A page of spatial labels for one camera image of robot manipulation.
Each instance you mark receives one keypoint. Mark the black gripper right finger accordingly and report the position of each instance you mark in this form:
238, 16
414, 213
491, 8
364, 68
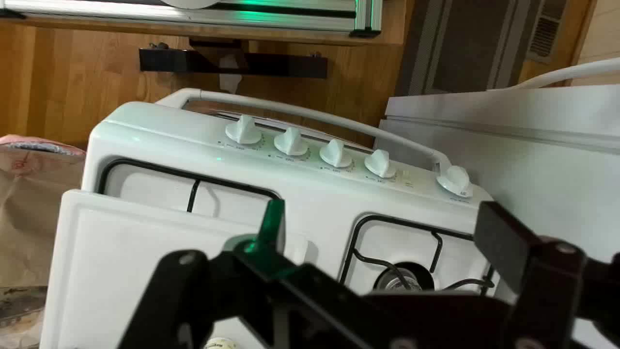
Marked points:
550, 283

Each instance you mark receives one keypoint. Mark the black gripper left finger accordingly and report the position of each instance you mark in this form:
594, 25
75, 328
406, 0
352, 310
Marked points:
195, 297

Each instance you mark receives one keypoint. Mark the white stove knob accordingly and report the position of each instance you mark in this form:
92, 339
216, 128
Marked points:
457, 181
243, 130
336, 153
292, 142
381, 163

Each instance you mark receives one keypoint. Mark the gas stove burner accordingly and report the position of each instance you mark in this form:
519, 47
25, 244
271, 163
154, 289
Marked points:
404, 279

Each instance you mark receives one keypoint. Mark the white gas stove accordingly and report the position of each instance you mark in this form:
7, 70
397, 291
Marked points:
323, 186

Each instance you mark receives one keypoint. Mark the grey door panel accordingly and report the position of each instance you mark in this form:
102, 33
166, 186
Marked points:
466, 45

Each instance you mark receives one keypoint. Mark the aluminium frame rail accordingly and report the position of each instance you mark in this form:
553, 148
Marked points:
129, 16

